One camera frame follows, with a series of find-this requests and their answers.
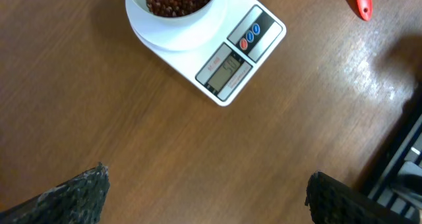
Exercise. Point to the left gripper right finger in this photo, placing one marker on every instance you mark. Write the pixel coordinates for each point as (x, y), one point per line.
(332, 202)

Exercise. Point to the white round bowl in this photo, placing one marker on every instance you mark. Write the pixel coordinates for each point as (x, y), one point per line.
(141, 11)

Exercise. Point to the white digital kitchen scale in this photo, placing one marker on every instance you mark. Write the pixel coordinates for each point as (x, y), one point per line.
(217, 48)

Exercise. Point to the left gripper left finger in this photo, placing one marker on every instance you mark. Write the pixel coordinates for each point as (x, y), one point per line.
(77, 200)

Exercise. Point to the orange plastic measuring scoop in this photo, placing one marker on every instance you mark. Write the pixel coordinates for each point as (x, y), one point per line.
(365, 9)

